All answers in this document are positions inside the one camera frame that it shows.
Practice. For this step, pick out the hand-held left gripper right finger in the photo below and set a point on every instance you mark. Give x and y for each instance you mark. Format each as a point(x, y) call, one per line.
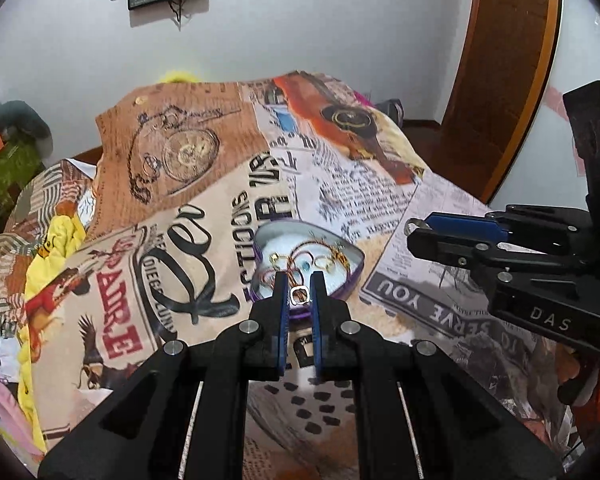
point(317, 330)

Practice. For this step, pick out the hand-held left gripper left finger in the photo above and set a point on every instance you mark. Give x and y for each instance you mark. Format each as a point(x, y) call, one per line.
point(281, 330)

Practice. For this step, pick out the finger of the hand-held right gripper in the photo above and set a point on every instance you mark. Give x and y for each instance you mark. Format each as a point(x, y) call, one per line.
point(445, 250)
point(460, 224)

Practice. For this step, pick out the square gold pendant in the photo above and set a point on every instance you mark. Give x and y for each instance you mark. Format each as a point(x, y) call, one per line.
point(298, 296)

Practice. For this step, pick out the purple heart-shaped tin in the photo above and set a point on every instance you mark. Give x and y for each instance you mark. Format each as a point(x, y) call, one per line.
point(280, 237)

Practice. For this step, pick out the dark blue cloth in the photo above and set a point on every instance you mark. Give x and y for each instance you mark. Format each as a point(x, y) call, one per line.
point(390, 110)

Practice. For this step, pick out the brown wooden door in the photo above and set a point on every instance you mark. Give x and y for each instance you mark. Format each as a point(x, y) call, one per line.
point(505, 70)

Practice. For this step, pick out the newspaper print blanket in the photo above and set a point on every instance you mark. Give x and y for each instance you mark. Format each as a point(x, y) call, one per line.
point(180, 185)

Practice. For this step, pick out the white heart-print wardrobe door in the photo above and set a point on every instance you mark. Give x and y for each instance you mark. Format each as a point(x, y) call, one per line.
point(580, 50)

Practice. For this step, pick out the yellow cloth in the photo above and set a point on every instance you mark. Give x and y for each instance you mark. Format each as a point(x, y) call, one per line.
point(57, 240)

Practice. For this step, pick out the yellow fluffy item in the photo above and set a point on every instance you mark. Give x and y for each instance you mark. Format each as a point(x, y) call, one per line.
point(177, 77)

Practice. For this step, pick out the striped patterned quilt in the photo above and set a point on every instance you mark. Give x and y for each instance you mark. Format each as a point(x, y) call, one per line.
point(40, 195)

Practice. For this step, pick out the pink plush toy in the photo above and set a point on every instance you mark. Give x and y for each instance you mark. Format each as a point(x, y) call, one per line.
point(2, 410)

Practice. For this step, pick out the green patterned bag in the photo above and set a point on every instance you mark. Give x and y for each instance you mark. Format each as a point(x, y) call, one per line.
point(7, 175)

